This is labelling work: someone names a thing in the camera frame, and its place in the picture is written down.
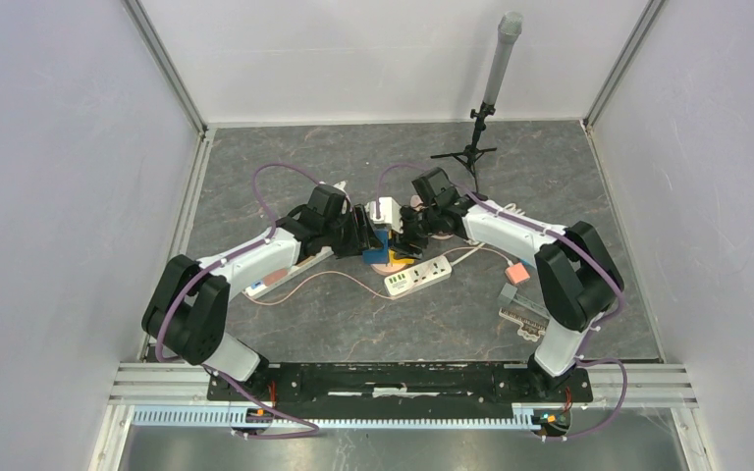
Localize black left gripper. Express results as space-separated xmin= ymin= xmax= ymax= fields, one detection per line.
xmin=323 ymin=205 xmax=382 ymax=261

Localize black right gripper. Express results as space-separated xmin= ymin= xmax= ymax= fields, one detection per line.
xmin=386 ymin=206 xmax=439 ymax=262

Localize dark blue cube socket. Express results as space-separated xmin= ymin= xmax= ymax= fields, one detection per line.
xmin=361 ymin=229 xmax=390 ymax=265

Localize pink charging cable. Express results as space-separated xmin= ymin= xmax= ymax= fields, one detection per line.
xmin=249 ymin=269 xmax=395 ymax=307

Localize yellow cube socket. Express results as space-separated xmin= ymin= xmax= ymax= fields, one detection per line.
xmin=389 ymin=251 xmax=415 ymax=267

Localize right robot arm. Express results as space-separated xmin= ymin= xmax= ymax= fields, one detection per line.
xmin=400 ymin=167 xmax=625 ymax=400

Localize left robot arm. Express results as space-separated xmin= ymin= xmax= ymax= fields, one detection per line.
xmin=141 ymin=184 xmax=385 ymax=400

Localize white power strip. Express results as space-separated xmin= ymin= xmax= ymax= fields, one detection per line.
xmin=384 ymin=255 xmax=453 ymax=298

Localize white dock with green inset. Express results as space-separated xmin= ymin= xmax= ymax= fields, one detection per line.
xmin=243 ymin=247 xmax=333 ymax=300

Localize grey microphone on tripod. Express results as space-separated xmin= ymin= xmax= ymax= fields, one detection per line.
xmin=431 ymin=11 xmax=524 ymax=190

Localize white power strip cord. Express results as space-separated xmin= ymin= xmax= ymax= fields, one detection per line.
xmin=450 ymin=202 xmax=528 ymax=269

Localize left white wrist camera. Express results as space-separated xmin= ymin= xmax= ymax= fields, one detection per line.
xmin=333 ymin=181 xmax=352 ymax=210

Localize grey metal bracket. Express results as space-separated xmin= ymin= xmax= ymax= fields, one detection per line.
xmin=498 ymin=284 xmax=551 ymax=320

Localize beige perforated bracket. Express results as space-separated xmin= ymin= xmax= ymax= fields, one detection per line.
xmin=499 ymin=308 xmax=549 ymax=342

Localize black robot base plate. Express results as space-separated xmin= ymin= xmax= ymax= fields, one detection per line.
xmin=243 ymin=361 xmax=594 ymax=420

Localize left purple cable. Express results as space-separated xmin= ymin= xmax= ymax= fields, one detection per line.
xmin=154 ymin=162 xmax=323 ymax=442

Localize white slotted cable duct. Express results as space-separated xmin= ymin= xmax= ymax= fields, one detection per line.
xmin=132 ymin=405 xmax=540 ymax=431

